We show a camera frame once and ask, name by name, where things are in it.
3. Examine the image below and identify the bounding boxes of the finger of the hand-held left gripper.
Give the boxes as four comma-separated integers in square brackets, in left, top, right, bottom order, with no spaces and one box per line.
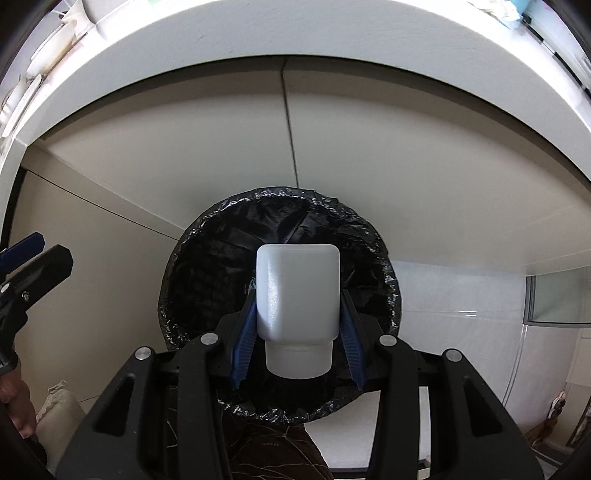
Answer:
[0,232,45,278]
[0,244,75,324]

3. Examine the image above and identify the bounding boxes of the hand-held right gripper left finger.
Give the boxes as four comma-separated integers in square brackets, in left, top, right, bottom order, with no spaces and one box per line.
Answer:
[55,291,257,480]

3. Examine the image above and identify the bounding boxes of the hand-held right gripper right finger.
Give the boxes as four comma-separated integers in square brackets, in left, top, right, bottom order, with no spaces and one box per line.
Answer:
[339,291,546,480]

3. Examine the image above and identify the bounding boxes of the white plastic bottle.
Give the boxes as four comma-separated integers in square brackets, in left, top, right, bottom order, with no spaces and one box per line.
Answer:
[255,243,342,380]

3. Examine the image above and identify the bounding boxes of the trash bin with black liner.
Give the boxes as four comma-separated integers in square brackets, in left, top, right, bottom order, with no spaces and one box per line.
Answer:
[157,186,404,425]

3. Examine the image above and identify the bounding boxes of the person's left hand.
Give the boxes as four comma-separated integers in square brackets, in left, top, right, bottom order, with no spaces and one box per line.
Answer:
[0,367,38,439]

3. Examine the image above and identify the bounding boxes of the white zippered jacket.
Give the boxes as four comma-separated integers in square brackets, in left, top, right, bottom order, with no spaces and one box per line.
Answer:
[34,379,86,467]

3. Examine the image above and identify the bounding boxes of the brown patterned pants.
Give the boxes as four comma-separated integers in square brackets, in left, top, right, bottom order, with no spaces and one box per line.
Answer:
[221,411,334,480]

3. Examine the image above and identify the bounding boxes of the beige cabinet door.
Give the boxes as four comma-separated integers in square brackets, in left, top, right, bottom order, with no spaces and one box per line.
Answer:
[281,55,591,280]
[32,65,301,238]

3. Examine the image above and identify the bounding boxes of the brown bag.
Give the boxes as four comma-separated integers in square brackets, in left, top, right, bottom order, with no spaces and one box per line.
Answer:
[526,418,555,448]

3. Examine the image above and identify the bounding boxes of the glass sliding door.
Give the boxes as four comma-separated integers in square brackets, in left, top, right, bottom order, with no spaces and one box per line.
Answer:
[525,272,591,329]

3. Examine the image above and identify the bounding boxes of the white and brown shoe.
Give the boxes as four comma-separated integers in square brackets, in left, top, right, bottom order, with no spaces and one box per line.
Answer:
[547,390,568,423]

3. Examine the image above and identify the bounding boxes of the white flared cup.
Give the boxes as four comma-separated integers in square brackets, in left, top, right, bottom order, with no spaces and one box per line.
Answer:
[55,0,93,42]

